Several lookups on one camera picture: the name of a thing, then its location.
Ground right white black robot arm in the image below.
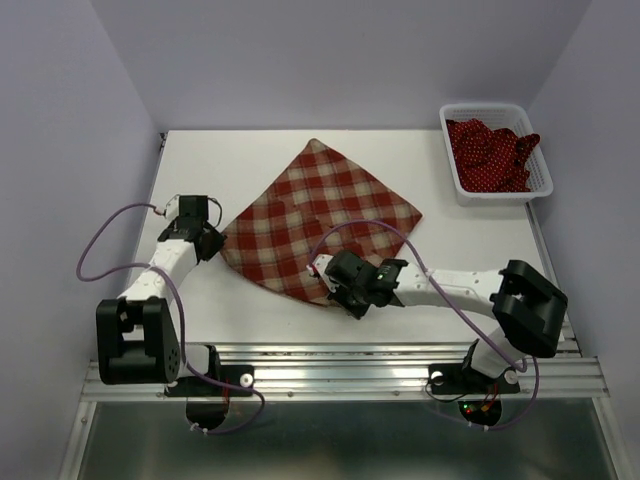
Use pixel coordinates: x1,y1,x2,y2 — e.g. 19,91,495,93
311,250,568,395

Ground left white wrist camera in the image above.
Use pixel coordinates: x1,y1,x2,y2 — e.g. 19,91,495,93
153,194,180,221

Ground aluminium mounting rail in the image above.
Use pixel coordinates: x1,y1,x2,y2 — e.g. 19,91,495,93
79,342,611,401

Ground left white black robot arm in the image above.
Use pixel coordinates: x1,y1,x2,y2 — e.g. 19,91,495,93
96,195,226,394

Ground red beige plaid skirt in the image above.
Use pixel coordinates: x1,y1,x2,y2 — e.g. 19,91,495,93
221,139,423,307

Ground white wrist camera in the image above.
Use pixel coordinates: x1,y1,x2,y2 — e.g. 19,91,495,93
153,194,180,221
306,254,333,278

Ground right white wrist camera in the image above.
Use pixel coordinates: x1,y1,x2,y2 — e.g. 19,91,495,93
306,254,333,278

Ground red white polka-dot skirt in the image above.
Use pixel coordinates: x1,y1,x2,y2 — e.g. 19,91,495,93
446,119,541,193

